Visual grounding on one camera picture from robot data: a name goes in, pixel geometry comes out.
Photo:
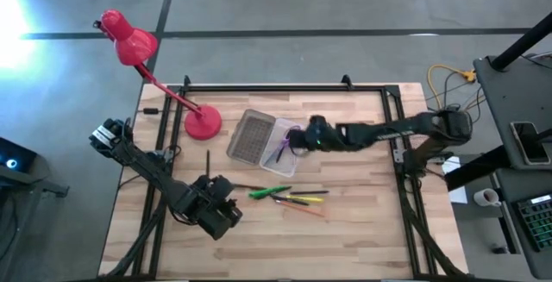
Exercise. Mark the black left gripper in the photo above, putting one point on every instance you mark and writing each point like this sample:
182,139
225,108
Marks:
202,202

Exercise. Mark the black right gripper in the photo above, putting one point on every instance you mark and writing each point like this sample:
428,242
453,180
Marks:
321,135

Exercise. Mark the long matte black pen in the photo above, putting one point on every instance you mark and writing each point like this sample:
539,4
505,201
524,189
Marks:
207,163

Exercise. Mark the grey-lidded clear plastic supply box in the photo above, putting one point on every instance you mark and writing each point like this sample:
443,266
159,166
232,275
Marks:
252,137

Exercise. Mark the green highlighter marker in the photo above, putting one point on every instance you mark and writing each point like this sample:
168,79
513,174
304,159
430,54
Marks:
267,192

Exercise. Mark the thin dark pen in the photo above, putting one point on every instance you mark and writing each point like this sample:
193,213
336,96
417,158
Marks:
310,192

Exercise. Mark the short black marker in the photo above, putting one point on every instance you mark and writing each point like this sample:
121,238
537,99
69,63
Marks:
280,198

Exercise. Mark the yellow highlighter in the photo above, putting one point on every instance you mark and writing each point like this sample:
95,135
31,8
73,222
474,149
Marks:
312,198

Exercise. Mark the orange pencil with eraser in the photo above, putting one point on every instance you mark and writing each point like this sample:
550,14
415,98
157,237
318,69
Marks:
302,209

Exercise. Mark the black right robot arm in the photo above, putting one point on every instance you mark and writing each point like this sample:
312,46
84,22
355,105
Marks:
388,131

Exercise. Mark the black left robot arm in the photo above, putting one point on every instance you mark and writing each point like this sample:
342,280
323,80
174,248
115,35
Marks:
146,165

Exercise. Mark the white paper sheet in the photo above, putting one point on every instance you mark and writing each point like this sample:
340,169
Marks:
458,193

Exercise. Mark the black floor stand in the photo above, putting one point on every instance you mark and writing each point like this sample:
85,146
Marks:
47,187

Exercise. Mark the red desk lamp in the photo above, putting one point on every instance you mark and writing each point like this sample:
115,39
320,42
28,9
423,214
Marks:
133,45

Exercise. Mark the black stand bar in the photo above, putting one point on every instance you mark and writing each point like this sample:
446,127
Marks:
478,172

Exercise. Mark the white mug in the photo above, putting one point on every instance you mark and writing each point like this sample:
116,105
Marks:
486,197

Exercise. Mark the black device with blue light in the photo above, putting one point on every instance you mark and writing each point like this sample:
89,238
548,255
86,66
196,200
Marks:
13,159

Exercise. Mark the grey side desk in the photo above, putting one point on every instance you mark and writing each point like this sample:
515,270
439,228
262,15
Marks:
509,96

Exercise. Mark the small black floor object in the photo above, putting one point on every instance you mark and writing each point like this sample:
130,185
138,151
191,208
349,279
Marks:
500,249

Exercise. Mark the black smartphone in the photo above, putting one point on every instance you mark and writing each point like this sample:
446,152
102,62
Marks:
529,142

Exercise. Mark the black slanted pole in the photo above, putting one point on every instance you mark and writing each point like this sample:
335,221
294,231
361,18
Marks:
522,42

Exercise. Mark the keyboard with green keys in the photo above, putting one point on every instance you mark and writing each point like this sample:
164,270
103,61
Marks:
537,221

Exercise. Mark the black metal table frame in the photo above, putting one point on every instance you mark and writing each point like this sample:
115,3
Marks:
280,88

